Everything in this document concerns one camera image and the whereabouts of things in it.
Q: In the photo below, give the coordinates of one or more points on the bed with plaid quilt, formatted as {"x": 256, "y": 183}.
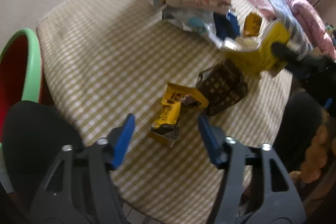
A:
{"x": 279, "y": 9}

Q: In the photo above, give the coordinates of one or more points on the pink folded duvet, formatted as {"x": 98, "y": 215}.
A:
{"x": 313, "y": 26}

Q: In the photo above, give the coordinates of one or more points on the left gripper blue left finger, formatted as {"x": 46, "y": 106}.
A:
{"x": 77, "y": 188}

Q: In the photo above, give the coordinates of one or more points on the dark brown patterned wrapper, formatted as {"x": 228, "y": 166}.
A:
{"x": 223, "y": 85}

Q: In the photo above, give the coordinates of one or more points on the beige checkered tablecloth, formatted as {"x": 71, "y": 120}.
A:
{"x": 104, "y": 59}

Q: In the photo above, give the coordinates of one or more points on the dark blue snack wrapper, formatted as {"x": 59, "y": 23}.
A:
{"x": 227, "y": 25}

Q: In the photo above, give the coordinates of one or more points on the green red trash bin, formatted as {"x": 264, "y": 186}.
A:
{"x": 21, "y": 71}

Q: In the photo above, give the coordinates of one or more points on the yellow black candy wrapper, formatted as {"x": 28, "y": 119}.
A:
{"x": 165, "y": 128}

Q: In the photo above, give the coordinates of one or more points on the yellow snack bag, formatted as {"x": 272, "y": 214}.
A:
{"x": 254, "y": 55}

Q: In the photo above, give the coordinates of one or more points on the silver blue foil bag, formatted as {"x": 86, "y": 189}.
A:
{"x": 193, "y": 20}

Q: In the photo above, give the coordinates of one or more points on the small gold candy wrapper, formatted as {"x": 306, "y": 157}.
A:
{"x": 252, "y": 25}

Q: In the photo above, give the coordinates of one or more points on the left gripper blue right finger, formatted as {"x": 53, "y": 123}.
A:
{"x": 274, "y": 198}

